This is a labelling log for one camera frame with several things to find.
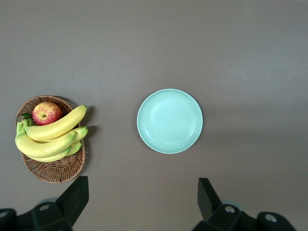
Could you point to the brown wicker basket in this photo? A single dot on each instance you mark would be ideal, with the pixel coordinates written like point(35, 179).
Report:
point(57, 170)

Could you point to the small dark green leaf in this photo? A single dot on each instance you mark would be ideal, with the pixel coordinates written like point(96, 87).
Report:
point(27, 115)

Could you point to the pale green round plate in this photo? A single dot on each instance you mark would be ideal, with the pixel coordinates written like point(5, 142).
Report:
point(169, 121)

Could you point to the red yellow apple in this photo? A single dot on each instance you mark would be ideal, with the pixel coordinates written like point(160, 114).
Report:
point(45, 113)

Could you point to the yellow banana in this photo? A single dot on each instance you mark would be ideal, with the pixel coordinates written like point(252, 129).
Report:
point(81, 132)
point(60, 125)
point(55, 157)
point(43, 146)

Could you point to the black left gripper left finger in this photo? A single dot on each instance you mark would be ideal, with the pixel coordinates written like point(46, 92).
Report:
point(67, 209)

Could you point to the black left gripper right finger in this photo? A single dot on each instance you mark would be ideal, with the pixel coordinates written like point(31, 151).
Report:
point(216, 216)

